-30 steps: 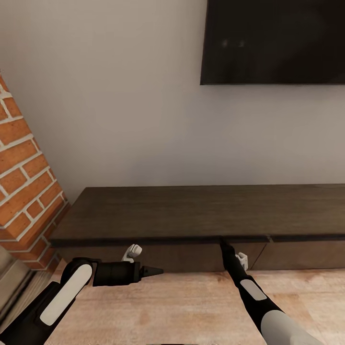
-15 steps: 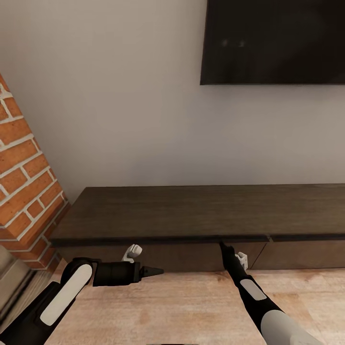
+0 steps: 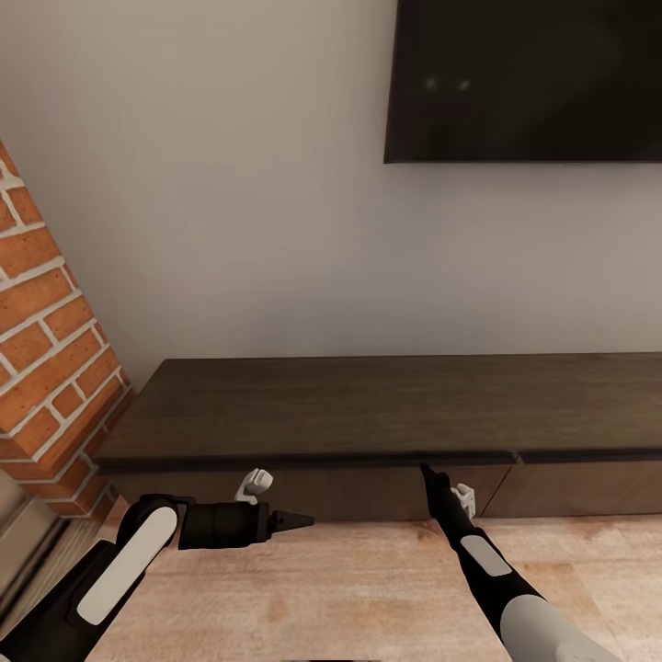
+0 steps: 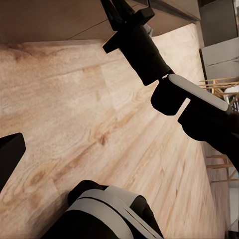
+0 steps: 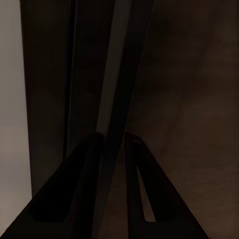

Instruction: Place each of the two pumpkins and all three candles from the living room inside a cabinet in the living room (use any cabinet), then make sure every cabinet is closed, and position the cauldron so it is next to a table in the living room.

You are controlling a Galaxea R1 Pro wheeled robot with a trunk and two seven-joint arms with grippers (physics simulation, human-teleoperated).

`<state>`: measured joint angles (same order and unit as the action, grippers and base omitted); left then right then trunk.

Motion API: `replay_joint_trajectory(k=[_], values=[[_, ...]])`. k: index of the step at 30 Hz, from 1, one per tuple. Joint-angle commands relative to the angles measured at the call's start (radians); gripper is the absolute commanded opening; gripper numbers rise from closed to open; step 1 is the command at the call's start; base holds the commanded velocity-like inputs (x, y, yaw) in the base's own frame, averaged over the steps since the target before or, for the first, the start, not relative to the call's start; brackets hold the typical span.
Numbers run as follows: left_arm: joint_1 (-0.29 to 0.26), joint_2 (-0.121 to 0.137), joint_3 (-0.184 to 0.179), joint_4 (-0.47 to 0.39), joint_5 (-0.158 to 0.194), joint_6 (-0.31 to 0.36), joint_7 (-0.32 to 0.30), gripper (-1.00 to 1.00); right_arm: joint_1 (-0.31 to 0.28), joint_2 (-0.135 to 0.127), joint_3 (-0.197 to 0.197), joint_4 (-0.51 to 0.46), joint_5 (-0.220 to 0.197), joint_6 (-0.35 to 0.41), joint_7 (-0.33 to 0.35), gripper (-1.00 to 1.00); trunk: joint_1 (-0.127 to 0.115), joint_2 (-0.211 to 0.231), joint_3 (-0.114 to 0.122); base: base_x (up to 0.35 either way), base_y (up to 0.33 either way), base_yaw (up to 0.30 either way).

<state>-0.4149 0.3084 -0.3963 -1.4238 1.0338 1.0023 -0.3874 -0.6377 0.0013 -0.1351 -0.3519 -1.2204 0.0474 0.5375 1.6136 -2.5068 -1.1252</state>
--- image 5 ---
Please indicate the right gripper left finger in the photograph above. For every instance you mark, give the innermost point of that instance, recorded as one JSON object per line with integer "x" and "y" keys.
{"x": 64, "y": 207}

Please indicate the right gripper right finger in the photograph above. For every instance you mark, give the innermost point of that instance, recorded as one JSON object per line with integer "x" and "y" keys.
{"x": 174, "y": 220}

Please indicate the cabinet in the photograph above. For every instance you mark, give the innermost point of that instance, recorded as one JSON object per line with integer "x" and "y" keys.
{"x": 166, "y": 71}

